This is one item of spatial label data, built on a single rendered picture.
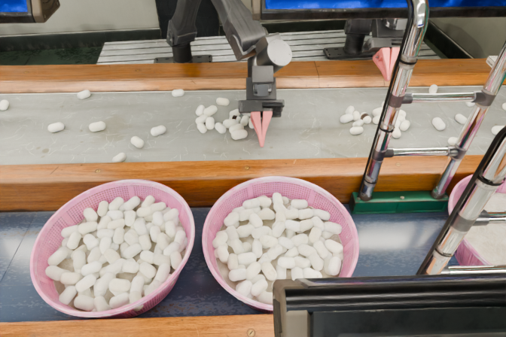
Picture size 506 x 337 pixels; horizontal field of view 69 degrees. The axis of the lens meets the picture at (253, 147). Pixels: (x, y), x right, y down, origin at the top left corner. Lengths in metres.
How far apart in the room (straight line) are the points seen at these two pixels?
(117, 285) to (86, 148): 0.37
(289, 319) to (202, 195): 0.59
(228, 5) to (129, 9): 2.13
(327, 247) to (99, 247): 0.40
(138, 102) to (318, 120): 0.47
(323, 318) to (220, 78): 0.88
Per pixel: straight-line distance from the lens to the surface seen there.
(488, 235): 0.81
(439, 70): 1.19
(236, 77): 1.04
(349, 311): 0.22
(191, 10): 1.11
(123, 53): 1.44
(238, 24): 0.86
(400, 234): 0.82
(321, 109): 0.97
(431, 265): 0.55
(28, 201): 0.90
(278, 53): 0.78
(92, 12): 3.05
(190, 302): 0.70
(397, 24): 0.94
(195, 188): 0.76
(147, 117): 0.96
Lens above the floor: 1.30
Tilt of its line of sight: 42 degrees down
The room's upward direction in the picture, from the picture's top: straight up
